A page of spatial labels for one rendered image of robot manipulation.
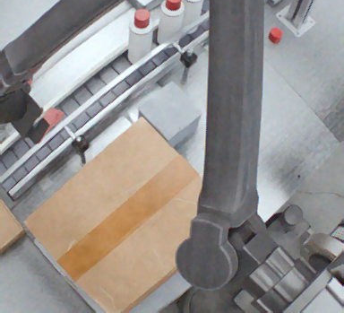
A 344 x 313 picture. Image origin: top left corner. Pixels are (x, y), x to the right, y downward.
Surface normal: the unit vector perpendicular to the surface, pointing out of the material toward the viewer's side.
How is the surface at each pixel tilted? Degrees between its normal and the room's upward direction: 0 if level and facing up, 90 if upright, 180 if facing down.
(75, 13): 52
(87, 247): 0
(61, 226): 0
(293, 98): 0
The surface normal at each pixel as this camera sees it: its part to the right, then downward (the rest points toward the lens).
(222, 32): -0.56, 0.27
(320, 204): 0.07, -0.32
